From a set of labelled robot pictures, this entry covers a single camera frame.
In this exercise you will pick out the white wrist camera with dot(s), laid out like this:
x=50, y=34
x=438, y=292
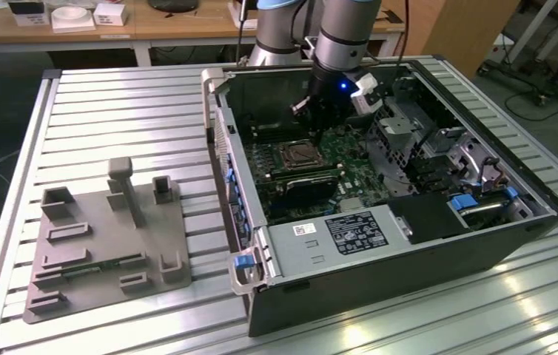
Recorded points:
x=368, y=94

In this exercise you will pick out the silver metal drive cage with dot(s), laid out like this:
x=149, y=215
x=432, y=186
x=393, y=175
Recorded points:
x=397, y=129

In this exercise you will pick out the white block with round hollow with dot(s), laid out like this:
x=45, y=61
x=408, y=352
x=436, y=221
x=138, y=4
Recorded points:
x=74, y=26

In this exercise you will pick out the black plastic shroud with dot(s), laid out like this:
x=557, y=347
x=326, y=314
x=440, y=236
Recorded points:
x=426, y=218

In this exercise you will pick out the small silver chipset heatsink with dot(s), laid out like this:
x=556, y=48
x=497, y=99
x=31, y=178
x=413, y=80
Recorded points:
x=353, y=205

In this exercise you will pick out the white wheeled equipment stand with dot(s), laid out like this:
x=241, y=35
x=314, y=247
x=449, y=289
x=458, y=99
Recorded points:
x=525, y=38

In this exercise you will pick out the white box with black top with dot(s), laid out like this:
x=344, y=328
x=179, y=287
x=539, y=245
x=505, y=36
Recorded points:
x=31, y=20

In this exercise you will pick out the black round object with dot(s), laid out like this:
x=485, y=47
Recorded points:
x=173, y=4

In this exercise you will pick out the green RAM stick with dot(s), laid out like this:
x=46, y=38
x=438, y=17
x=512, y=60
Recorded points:
x=106, y=264

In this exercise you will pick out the black PC case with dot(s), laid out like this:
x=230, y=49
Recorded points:
x=358, y=296

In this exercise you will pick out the grey parts rack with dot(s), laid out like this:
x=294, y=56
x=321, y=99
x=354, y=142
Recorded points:
x=111, y=240

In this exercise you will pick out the CPU socket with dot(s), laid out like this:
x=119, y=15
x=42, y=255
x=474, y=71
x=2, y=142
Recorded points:
x=281, y=159

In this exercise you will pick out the black graphics card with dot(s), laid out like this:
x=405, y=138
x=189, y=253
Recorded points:
x=309, y=194

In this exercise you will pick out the white printed box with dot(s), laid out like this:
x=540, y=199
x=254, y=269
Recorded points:
x=111, y=16

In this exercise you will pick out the silver power supply unit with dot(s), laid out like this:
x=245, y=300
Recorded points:
x=309, y=255

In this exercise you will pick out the blue case latch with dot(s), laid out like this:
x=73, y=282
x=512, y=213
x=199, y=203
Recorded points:
x=244, y=262

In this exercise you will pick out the silver CPU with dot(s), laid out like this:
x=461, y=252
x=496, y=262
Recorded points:
x=305, y=153

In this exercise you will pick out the green motherboard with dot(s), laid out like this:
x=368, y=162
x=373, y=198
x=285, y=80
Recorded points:
x=353, y=174

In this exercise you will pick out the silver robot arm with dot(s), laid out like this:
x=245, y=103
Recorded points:
x=342, y=44

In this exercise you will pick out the wooden cabinet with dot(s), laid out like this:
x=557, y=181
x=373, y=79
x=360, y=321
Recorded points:
x=457, y=37

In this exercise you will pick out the blue disk carrier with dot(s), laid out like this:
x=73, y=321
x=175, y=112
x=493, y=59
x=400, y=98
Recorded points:
x=462, y=204

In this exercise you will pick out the small white box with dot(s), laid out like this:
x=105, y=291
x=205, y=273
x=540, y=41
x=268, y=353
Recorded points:
x=249, y=20

